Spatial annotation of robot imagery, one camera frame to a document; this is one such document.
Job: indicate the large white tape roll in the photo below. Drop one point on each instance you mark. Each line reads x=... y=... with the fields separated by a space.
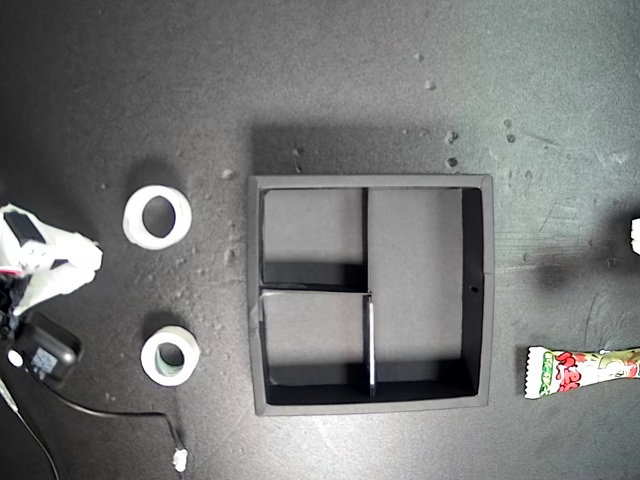
x=132 y=220

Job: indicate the small white tape roll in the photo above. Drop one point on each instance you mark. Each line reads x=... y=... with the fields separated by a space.
x=150 y=357

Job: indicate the green red snack bar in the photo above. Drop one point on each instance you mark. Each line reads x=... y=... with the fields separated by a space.
x=575 y=372

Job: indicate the black compartment tray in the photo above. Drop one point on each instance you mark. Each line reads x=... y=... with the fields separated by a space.
x=415 y=240

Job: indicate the black camera box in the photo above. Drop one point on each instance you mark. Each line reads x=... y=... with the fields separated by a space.
x=47 y=355

